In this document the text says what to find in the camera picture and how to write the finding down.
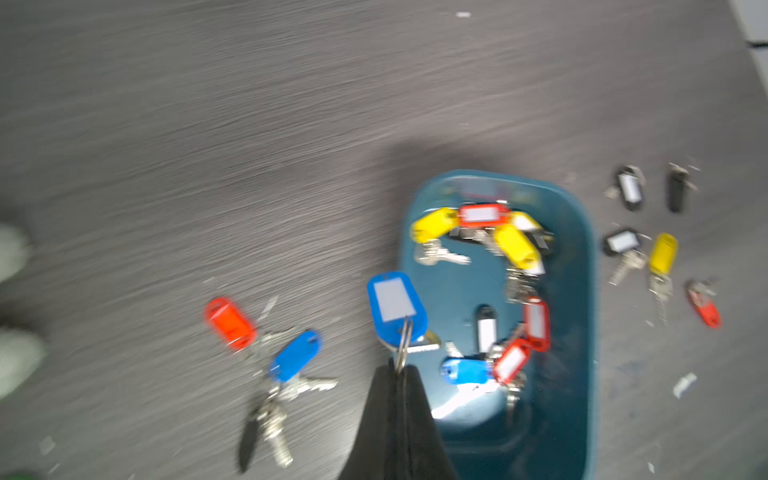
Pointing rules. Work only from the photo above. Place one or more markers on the yellow tag key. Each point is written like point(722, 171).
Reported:
point(661, 263)

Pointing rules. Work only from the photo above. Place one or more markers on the blue tag key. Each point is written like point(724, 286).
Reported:
point(285, 370)
point(394, 301)

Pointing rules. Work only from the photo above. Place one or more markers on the yellow key tag lower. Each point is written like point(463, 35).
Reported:
point(427, 231)

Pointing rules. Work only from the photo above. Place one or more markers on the yellow key tag upper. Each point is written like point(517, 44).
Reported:
point(518, 249)

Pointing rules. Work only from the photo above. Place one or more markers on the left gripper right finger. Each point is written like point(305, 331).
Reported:
point(423, 455)

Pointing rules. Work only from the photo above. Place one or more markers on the plain black tag key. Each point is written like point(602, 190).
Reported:
point(678, 186)

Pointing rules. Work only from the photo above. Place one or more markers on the dark black tag key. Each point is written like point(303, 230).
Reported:
point(265, 424)

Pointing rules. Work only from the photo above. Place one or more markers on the teal storage box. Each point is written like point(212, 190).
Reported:
point(550, 432)

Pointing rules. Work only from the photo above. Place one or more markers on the red key tag centre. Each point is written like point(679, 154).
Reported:
point(483, 215)

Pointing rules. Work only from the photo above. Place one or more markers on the blue key tag centre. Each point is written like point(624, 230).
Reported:
point(462, 371)

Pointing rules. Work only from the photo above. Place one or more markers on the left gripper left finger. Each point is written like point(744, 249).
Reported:
point(375, 452)

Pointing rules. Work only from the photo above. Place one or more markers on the white teddy bear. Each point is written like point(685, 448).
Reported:
point(23, 348)

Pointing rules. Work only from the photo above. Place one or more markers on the red tag key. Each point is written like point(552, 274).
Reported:
point(701, 295)
point(240, 333)

